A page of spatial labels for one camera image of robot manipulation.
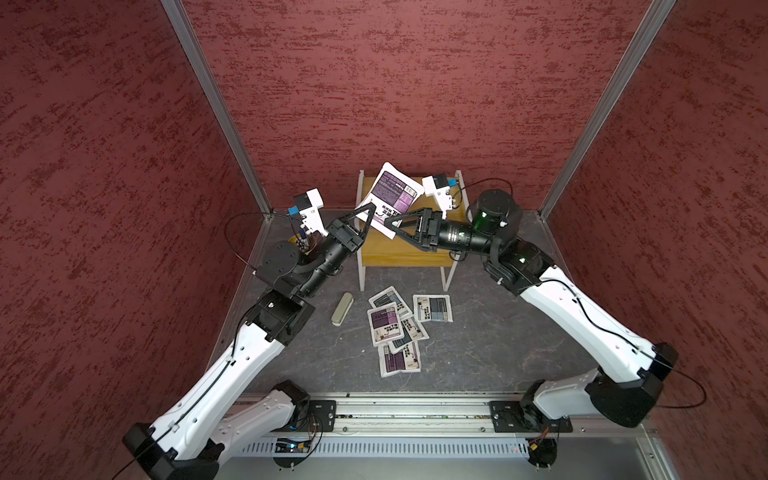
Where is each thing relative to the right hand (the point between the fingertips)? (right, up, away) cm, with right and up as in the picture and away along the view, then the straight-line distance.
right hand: (386, 237), depth 55 cm
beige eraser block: (-14, -22, +35) cm, 44 cm away
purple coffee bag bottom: (+4, -35, +27) cm, 44 cm away
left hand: (-2, +4, 0) cm, 5 cm away
